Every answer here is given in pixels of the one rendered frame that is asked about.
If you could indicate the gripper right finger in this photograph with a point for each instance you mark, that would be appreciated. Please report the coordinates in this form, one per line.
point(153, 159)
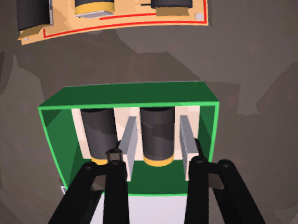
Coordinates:
point(235, 203)

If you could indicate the dark grey cylinder with yellow top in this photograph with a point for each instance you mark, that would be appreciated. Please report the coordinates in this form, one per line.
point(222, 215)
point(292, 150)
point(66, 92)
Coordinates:
point(171, 3)
point(87, 6)
point(101, 132)
point(158, 134)
point(32, 13)

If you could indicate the green open box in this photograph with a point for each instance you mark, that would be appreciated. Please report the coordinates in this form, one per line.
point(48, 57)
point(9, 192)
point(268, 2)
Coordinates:
point(62, 122)

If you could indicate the white tray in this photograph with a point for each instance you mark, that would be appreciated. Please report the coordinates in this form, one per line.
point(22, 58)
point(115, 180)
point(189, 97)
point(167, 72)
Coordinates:
point(150, 210)

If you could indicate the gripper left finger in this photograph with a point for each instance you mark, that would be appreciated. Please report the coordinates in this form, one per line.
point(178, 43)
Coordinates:
point(78, 207)

